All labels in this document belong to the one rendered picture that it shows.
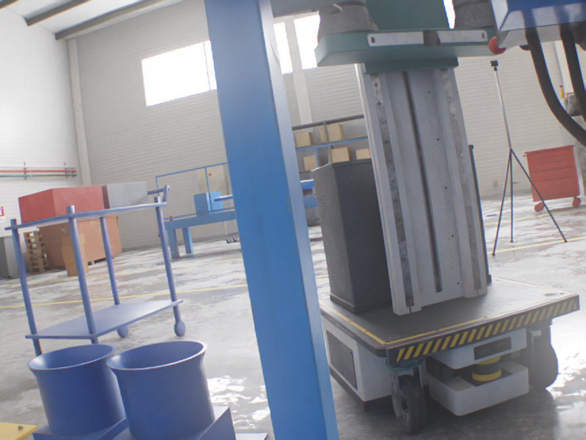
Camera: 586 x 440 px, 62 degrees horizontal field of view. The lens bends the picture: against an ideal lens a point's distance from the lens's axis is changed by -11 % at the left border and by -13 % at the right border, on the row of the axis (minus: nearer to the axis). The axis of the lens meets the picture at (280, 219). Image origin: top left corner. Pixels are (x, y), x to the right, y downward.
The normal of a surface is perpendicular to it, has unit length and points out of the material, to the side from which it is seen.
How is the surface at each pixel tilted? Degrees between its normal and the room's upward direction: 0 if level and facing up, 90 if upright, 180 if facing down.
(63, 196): 90
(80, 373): 116
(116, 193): 90
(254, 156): 90
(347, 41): 90
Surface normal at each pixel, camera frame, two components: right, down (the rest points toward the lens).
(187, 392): 0.65, -0.07
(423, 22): 0.16, 0.01
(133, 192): 0.92, -0.14
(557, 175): -0.56, 0.11
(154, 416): -0.07, 0.04
